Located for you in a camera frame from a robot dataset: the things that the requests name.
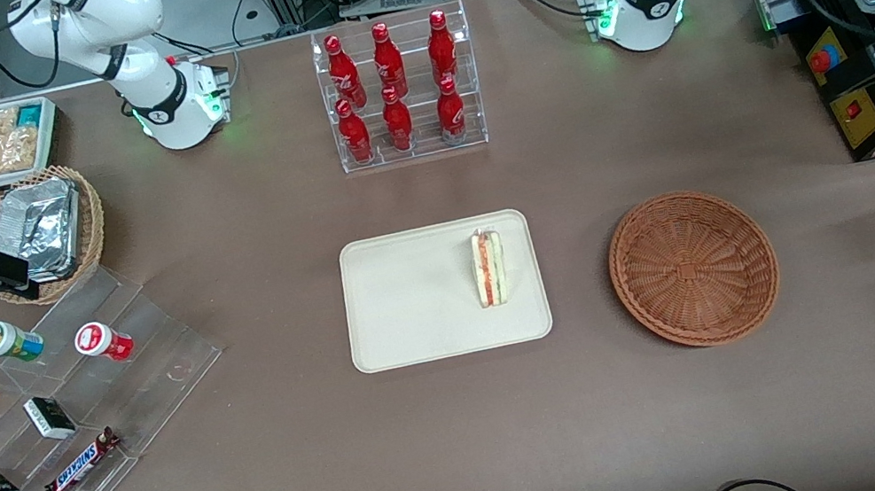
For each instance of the triangle sandwich with filling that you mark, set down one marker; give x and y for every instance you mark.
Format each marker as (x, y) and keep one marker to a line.
(489, 268)

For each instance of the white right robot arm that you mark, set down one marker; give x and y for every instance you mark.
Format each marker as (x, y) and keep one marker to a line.
(147, 81)

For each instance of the light tan wicker basket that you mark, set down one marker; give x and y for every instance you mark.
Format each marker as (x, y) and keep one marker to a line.
(94, 225)

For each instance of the brown round wicker basket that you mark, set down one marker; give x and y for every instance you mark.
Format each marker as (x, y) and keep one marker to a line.
(694, 268)

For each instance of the cream rectangular serving tray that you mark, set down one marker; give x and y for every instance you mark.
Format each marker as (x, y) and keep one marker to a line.
(410, 295)

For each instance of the silver foil food packs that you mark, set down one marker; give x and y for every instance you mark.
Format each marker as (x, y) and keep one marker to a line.
(42, 225)

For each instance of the red lidded small jar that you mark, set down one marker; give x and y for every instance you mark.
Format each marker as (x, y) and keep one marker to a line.
(99, 339)

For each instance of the teal snack pack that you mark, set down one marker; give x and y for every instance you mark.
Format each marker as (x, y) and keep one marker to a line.
(30, 115)

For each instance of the Snickers chocolate bar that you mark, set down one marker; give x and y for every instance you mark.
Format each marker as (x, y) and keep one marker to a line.
(80, 464)

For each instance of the red cola bottle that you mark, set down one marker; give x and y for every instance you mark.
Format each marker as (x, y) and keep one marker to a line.
(441, 47)
(342, 69)
(388, 61)
(398, 122)
(354, 134)
(451, 110)

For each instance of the clear acrylic bottle rack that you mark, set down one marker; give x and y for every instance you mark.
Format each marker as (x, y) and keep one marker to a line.
(429, 148)

